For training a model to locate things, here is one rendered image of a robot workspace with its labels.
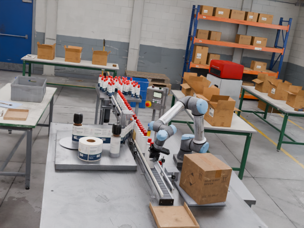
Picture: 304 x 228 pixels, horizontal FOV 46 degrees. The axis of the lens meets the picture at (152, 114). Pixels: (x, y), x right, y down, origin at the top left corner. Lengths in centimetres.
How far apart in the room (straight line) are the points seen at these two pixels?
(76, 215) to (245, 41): 896
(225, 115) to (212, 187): 234
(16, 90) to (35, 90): 22
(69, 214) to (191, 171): 93
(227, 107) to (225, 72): 381
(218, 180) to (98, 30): 852
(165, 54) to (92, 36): 223
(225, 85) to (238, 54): 292
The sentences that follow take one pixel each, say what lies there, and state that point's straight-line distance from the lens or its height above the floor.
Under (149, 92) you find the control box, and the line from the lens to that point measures 325.
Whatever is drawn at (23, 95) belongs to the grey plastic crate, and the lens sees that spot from 496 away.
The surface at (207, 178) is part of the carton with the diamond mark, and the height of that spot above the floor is 106.
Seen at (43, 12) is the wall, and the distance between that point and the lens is 1083.
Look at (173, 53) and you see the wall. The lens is 1096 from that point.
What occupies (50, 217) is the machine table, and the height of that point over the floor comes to 83.
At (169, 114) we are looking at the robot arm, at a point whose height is 136.
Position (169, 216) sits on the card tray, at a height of 83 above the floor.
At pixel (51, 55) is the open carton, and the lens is 871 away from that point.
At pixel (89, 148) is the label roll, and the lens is 300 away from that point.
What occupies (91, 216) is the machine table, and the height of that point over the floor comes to 83.
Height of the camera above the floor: 213
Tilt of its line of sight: 16 degrees down
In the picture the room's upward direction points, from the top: 8 degrees clockwise
